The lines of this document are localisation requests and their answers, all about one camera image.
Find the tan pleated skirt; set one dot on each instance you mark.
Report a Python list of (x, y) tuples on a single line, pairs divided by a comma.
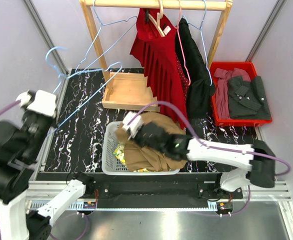
[(159, 161)]

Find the lemon print skirt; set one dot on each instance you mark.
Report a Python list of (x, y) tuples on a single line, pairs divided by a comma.
[(137, 162)]

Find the red pleated skirt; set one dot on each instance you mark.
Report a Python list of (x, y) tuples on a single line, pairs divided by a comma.
[(157, 55)]

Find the cream wooden hanger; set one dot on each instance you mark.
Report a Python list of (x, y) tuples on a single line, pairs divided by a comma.
[(157, 22)]

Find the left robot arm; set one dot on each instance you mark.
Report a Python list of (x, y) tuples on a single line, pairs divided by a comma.
[(19, 148)]

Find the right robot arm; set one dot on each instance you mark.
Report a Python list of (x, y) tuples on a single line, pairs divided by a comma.
[(254, 163)]

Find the red polka dot skirt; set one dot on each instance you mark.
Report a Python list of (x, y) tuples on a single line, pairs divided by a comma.
[(184, 81)]

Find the black skirt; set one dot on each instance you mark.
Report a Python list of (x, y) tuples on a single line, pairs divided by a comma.
[(198, 101)]

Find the wooden clothes rack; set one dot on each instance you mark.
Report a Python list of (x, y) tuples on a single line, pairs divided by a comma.
[(129, 91)]

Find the white plastic basket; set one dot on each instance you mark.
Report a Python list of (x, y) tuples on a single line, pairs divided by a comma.
[(110, 165)]

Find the black marble mat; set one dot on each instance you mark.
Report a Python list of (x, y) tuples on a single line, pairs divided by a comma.
[(78, 145)]

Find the pink garment in bin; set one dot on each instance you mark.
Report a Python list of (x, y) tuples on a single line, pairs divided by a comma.
[(223, 76)]

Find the dark grey striped shirt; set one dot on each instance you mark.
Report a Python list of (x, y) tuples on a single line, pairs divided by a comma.
[(247, 100)]

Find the red plastic bin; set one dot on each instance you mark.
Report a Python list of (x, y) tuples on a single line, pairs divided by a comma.
[(225, 120)]

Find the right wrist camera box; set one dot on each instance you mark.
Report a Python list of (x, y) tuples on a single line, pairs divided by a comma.
[(131, 124)]

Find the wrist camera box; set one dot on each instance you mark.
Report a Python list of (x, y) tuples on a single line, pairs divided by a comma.
[(131, 124), (40, 102)]

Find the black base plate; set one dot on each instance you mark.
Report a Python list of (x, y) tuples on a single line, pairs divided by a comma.
[(178, 191)]

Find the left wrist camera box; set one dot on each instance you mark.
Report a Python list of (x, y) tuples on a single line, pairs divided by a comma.
[(40, 102)]

